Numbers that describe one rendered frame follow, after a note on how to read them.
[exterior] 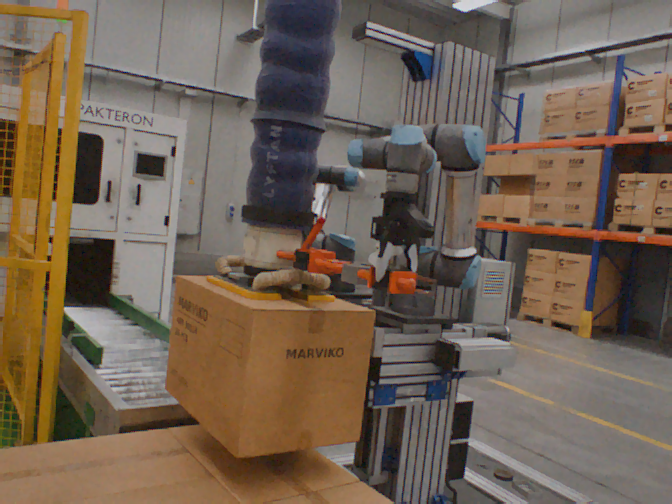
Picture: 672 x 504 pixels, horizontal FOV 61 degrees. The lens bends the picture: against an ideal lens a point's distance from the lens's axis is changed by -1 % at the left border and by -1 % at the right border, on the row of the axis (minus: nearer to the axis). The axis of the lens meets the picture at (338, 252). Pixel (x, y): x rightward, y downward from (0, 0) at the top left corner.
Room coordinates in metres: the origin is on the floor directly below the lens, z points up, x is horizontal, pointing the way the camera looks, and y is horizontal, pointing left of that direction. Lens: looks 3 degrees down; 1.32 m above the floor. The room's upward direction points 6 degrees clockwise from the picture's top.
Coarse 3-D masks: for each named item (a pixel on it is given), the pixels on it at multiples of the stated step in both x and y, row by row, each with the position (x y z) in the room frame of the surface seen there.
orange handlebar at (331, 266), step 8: (312, 248) 2.12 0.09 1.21; (280, 256) 1.74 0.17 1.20; (288, 256) 1.69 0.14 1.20; (320, 264) 1.55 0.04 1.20; (328, 264) 1.52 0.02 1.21; (336, 264) 1.50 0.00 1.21; (328, 272) 1.51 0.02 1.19; (336, 272) 1.51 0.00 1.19; (360, 272) 1.40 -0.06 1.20; (368, 272) 1.38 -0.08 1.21; (400, 280) 1.29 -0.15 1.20; (408, 280) 1.30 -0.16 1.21; (408, 288) 1.30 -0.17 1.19
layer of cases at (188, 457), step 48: (144, 432) 1.91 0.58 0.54; (192, 432) 1.95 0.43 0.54; (0, 480) 1.48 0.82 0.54; (48, 480) 1.51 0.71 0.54; (96, 480) 1.54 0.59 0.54; (144, 480) 1.57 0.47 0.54; (192, 480) 1.61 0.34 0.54; (240, 480) 1.64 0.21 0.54; (288, 480) 1.67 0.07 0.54; (336, 480) 1.71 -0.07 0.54
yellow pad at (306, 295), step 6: (282, 288) 1.85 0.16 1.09; (288, 288) 1.83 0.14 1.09; (306, 288) 1.82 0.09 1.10; (294, 294) 1.79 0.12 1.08; (300, 294) 1.76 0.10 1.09; (306, 294) 1.74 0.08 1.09; (312, 294) 1.75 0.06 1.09; (318, 294) 1.77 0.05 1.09; (324, 294) 1.79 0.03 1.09; (312, 300) 1.73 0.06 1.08; (318, 300) 1.74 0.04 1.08; (324, 300) 1.76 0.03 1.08; (330, 300) 1.77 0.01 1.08
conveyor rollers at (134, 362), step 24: (72, 312) 3.71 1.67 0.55; (96, 312) 3.80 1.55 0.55; (120, 312) 3.89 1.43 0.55; (96, 336) 3.19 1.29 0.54; (120, 336) 3.19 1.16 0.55; (144, 336) 3.27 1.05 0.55; (120, 360) 2.75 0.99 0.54; (144, 360) 2.81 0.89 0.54; (120, 384) 2.39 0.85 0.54; (144, 384) 2.45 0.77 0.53
